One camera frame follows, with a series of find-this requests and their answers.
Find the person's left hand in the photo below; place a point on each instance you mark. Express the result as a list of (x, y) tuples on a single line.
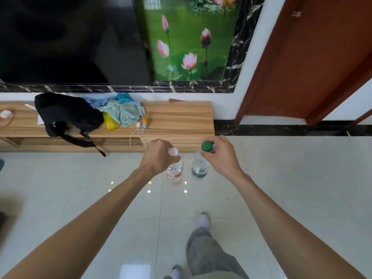
[(155, 159)]

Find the person's right hand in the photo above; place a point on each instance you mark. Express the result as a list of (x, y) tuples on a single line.
[(225, 161)]

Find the person's left thumb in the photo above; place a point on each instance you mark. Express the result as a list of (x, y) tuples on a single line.
[(173, 160)]

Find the person's right thumb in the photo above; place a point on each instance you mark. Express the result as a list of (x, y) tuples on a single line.
[(207, 156)]

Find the white cap clear water bottle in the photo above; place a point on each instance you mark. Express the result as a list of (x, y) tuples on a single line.
[(175, 172)]

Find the green cap clear water bottle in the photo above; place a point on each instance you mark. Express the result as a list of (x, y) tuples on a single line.
[(200, 167)]

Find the person's left forearm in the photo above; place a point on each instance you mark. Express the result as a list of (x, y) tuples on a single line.
[(87, 226)]

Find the person's right forearm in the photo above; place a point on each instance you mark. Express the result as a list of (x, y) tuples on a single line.
[(287, 229)]

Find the wooden television cabinet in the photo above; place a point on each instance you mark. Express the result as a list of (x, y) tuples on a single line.
[(180, 122)]

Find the orange and white small packet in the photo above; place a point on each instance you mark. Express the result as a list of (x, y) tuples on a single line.
[(144, 120)]

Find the white shoe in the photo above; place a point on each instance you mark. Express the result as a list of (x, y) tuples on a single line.
[(203, 221), (176, 272)]

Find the teal green cloth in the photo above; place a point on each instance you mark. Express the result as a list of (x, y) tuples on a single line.
[(125, 113)]

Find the black marble skirting board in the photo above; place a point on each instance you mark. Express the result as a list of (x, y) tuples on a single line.
[(276, 129)]

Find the yellow plastic bag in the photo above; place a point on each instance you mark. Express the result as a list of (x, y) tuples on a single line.
[(109, 122)]

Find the light blue cloth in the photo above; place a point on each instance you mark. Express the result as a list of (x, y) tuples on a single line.
[(96, 101)]

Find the grey trousers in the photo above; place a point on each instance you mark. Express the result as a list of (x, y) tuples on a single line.
[(209, 255)]

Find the black backpack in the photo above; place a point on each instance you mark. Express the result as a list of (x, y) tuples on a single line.
[(65, 113)]

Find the brown wooden door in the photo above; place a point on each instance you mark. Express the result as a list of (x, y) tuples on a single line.
[(305, 55)]

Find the black flat television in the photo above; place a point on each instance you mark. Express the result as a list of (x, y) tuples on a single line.
[(66, 37)]

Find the small white object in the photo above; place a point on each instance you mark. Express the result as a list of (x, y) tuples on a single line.
[(5, 114)]

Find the black marble wall frame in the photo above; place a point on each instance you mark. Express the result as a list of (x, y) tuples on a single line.
[(241, 46)]

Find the lotus flower wall picture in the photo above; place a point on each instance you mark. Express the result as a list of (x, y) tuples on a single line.
[(191, 40)]

